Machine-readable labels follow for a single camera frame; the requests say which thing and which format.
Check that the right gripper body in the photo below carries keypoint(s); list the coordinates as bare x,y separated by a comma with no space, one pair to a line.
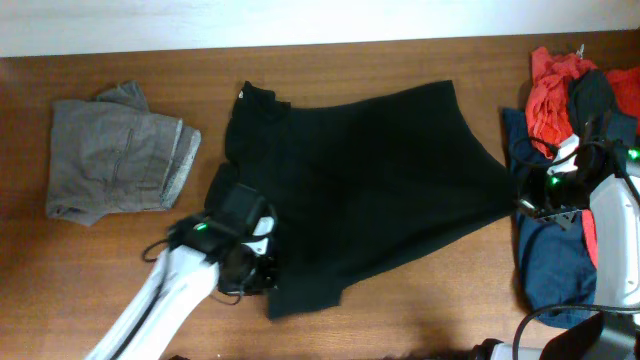
555,198

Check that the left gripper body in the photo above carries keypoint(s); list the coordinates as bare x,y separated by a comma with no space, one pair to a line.
259,274

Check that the black t-shirt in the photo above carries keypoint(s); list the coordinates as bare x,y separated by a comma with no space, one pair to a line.
362,188

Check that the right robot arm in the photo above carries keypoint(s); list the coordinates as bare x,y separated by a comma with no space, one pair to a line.
612,330

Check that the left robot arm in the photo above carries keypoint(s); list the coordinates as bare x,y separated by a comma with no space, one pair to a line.
201,257

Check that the navy blue garment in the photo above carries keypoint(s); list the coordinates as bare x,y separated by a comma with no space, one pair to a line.
553,264

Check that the red mesh garment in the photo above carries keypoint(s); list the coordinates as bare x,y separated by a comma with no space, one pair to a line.
550,115

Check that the black garment in pile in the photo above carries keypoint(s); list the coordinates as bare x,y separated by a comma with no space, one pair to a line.
594,113

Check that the grey folded shorts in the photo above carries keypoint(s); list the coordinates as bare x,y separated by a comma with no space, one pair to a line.
112,154

